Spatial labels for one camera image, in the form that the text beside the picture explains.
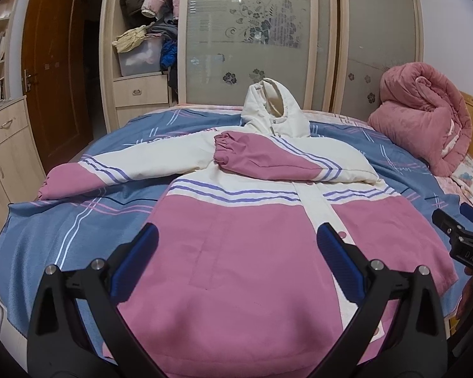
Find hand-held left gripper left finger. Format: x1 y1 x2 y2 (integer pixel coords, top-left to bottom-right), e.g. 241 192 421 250
27 222 170 378

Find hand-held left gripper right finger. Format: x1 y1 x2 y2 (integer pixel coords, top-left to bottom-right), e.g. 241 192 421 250
307 222 449 378

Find pink and white hooded jacket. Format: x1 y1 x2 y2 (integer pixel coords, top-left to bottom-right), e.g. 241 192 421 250
37 78 460 378

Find grey folded clothes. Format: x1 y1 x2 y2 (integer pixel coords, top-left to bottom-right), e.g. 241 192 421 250
147 19 178 42

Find person's right hand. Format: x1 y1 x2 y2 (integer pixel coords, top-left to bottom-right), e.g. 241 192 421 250
456 266 473 321

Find blue striped bed sheet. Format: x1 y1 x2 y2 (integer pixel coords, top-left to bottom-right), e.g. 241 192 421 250
0 104 473 359

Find rolled pink quilt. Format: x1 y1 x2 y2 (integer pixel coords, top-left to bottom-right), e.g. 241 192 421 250
367 62 473 177

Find beige side cabinet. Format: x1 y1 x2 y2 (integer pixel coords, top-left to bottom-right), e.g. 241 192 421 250
0 94 48 253

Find beige wardrobe drawer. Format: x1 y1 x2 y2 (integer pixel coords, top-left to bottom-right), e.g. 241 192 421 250
114 73 171 108

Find clear plastic storage box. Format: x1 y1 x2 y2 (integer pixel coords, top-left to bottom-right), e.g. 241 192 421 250
117 36 163 77

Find blue garment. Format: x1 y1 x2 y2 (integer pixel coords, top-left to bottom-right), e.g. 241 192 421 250
160 40 178 69

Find brown wooden door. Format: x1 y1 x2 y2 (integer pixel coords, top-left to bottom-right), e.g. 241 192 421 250
21 0 103 171

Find yellow crumpled cloth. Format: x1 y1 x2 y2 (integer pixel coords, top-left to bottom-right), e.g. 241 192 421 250
113 25 149 54

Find beige wardrobe with glass doors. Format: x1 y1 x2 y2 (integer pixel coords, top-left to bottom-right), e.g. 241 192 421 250
98 0 424 135

